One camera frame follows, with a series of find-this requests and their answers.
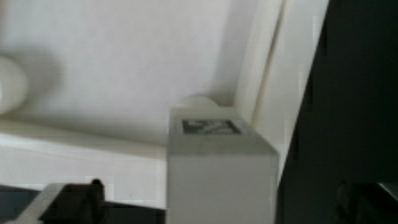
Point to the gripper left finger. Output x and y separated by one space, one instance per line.
69 203

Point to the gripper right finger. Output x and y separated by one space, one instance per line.
366 203

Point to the white leg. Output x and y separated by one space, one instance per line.
222 167

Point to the white square tabletop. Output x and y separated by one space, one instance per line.
119 56

